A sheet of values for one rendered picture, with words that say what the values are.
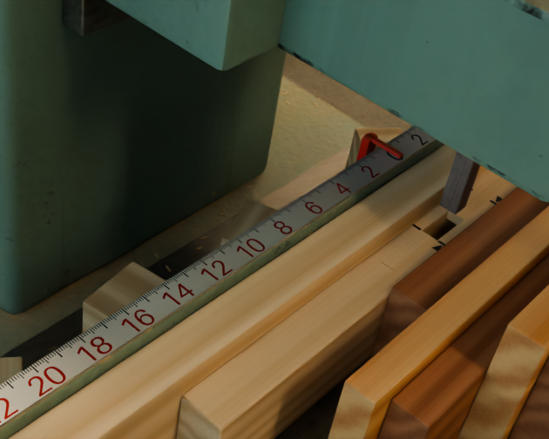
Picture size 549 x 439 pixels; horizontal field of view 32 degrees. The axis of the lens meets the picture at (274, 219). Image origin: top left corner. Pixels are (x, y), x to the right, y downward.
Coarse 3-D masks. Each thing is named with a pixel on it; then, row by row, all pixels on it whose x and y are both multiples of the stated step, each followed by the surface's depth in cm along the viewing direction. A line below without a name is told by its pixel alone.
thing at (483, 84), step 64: (320, 0) 38; (384, 0) 36; (448, 0) 34; (512, 0) 32; (320, 64) 39; (384, 64) 37; (448, 64) 35; (512, 64) 33; (448, 128) 36; (512, 128) 34
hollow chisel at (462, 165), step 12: (456, 156) 41; (456, 168) 41; (468, 168) 40; (456, 180) 41; (468, 180) 41; (444, 192) 42; (456, 192) 42; (468, 192) 42; (444, 204) 42; (456, 204) 42
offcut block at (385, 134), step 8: (360, 128) 66; (368, 128) 66; (376, 128) 66; (384, 128) 66; (392, 128) 66; (400, 128) 67; (360, 136) 65; (384, 136) 66; (392, 136) 66; (352, 144) 66; (360, 144) 65; (352, 152) 66; (352, 160) 67
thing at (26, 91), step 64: (0, 0) 40; (0, 64) 42; (64, 64) 45; (128, 64) 49; (192, 64) 53; (256, 64) 58; (0, 128) 45; (64, 128) 48; (128, 128) 52; (192, 128) 56; (256, 128) 62; (0, 192) 47; (64, 192) 50; (128, 192) 55; (192, 192) 60; (0, 256) 50; (64, 256) 53
